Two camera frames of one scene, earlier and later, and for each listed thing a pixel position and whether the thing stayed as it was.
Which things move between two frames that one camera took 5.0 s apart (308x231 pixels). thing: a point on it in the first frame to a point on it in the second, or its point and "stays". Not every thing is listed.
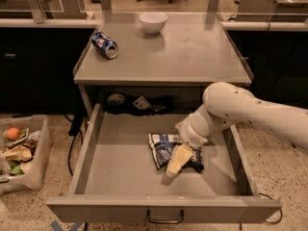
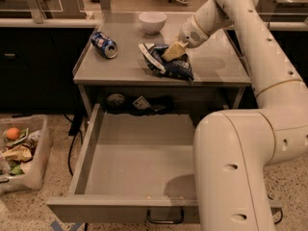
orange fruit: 12,133 stays
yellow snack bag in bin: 21,153 stays
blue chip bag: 162,146 to 179,67
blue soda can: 104,44 stays
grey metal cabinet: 157,63 stays
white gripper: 192,135 to 191,33
